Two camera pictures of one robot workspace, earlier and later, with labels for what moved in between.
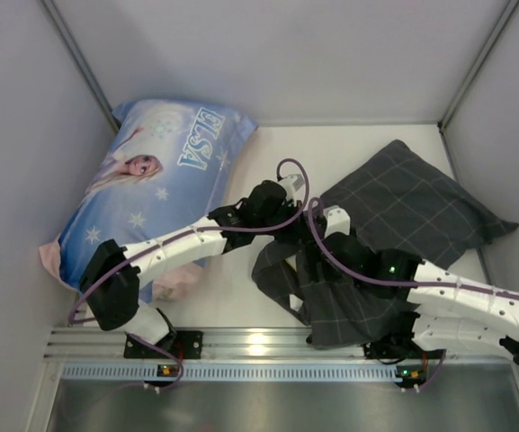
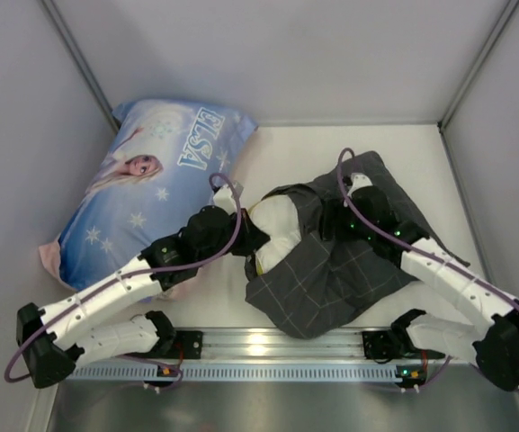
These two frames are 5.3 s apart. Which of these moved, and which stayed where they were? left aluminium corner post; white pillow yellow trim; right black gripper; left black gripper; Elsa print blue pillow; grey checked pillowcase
Moved: grey checked pillowcase; left black gripper; white pillow yellow trim; right black gripper
Stayed: Elsa print blue pillow; left aluminium corner post
